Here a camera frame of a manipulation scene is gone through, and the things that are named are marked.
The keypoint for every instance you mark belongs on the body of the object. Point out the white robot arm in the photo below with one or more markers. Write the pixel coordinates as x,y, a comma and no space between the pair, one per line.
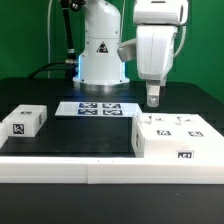
101,64

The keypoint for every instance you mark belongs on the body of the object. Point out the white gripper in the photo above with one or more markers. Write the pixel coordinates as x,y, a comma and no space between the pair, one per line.
154,49

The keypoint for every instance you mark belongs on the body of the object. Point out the white cabinet door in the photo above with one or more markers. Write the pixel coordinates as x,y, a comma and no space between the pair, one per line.
196,126
157,126

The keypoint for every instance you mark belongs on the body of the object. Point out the white cabinet body box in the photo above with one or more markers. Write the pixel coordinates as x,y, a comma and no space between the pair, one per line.
183,146

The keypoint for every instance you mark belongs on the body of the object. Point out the white marker sheet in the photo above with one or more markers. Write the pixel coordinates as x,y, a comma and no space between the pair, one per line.
97,109

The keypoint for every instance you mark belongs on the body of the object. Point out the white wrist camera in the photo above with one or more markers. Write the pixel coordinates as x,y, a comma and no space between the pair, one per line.
127,50

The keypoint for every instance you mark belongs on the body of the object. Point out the white cabinet top block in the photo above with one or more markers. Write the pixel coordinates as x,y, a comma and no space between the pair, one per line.
25,120

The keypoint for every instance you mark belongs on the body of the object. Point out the white L-shaped boundary frame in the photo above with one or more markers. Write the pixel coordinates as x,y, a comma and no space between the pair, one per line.
167,165

